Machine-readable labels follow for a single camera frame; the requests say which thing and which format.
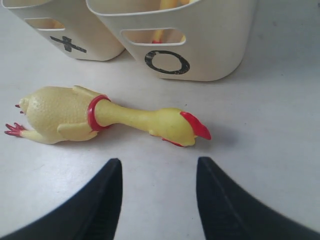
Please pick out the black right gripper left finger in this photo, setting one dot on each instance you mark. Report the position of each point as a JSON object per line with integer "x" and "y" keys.
{"x": 91, "y": 214}

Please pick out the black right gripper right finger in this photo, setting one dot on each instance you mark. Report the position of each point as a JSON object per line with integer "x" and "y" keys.
{"x": 228, "y": 212}

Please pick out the cream bin marked O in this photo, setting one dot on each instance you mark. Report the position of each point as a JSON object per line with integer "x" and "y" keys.
{"x": 204, "y": 41}

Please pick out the headless rubber chicken body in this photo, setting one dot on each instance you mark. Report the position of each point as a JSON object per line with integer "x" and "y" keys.
{"x": 45, "y": 24}

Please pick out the whole yellow rubber chicken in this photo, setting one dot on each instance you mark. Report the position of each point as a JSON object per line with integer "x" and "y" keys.
{"x": 158, "y": 35}

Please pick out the cream bin marked X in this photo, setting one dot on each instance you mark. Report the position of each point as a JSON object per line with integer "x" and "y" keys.
{"x": 85, "y": 37}

